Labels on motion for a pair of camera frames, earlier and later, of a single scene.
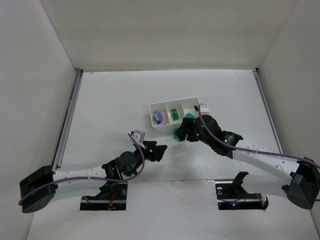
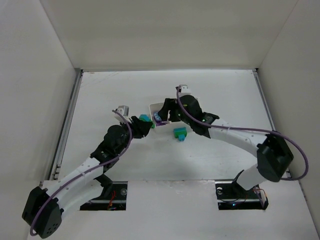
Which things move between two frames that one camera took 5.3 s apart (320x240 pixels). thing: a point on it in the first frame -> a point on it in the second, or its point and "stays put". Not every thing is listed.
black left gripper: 146,151 -> 140,126
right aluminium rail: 268,109 stays put
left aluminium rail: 62,138 stays put
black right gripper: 191,128 -> 172,111
